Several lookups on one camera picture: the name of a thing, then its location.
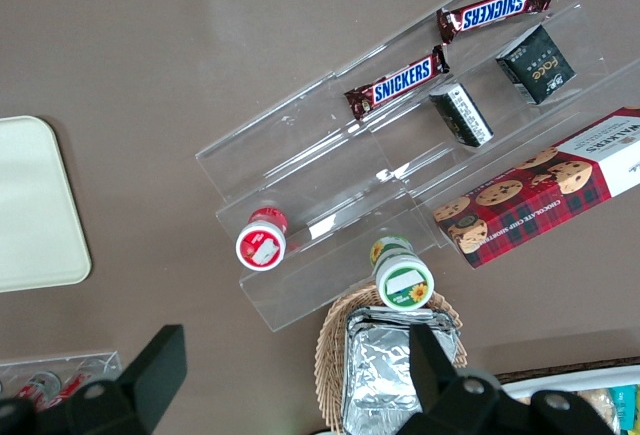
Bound Snickers chocolate bar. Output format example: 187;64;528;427
435;0;553;47
343;44;450;123

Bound black Face print box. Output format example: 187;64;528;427
495;24;577;106

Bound green lid sunflower cup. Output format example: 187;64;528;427
368;236;435;311

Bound red lid yogurt cup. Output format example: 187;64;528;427
235;207;290;271

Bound Walkers red tartan cookie box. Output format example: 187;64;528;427
432;106;640;269

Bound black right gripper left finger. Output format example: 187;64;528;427
64;324;188;435

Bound light oval wicker basket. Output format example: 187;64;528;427
314;290;469;435

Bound white plastic bin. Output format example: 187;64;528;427
499;367;640;435

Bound clear acrylic stepped stand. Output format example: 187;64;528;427
194;0;640;334

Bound cream plastic tray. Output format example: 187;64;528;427
0;115;93;293

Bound teal snack packet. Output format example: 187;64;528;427
612;387;640;431

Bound black box white label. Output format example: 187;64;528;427
428;81;495;148

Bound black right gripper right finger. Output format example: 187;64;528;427
397;324;504;435

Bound clear acrylic bottle rack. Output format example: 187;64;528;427
0;351;123;406

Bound stacked foil containers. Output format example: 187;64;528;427
341;306;463;435

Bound clear bag of crackers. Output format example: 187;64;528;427
574;387;617;431

